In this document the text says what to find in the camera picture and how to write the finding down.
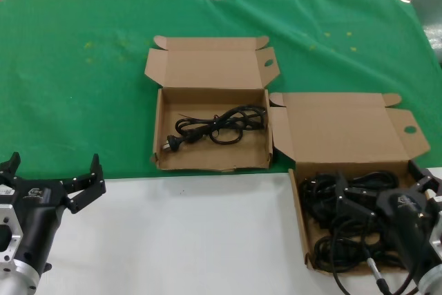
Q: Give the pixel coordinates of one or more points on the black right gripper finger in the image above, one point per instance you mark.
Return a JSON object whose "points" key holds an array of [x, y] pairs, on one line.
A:
{"points": [[423, 179], [355, 200]]}

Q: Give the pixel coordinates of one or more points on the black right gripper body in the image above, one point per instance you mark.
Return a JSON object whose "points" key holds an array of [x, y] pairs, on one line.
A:
{"points": [[407, 226]]}

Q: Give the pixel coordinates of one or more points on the open brown cardboard box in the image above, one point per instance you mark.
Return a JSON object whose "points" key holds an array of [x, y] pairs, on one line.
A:
{"points": [[345, 129], [210, 157]]}

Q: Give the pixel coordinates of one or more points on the silver camera bracket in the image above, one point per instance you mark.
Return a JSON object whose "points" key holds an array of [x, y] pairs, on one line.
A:
{"points": [[8, 236], [436, 226]]}

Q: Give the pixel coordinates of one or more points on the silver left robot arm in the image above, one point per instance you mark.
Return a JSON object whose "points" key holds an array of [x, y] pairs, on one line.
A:
{"points": [[17, 279]]}

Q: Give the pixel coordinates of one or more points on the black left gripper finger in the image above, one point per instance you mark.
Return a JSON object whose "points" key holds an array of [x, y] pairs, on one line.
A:
{"points": [[8, 170], [86, 188]]}

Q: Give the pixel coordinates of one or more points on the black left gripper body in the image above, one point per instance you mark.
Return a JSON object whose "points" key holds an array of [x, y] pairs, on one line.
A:
{"points": [[39, 219]]}

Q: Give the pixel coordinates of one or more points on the green table cloth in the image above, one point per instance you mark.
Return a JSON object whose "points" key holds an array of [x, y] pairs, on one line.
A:
{"points": [[86, 101]]}

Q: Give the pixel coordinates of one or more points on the left silver camera bracket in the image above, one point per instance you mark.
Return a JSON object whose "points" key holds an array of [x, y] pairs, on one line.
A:
{"points": [[8, 236]]}

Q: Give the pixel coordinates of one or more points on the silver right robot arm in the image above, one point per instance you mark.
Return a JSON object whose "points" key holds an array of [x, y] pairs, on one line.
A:
{"points": [[433, 281]]}

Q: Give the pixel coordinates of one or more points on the right silver camera bracket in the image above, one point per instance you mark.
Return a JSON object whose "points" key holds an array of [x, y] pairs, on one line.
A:
{"points": [[436, 226]]}

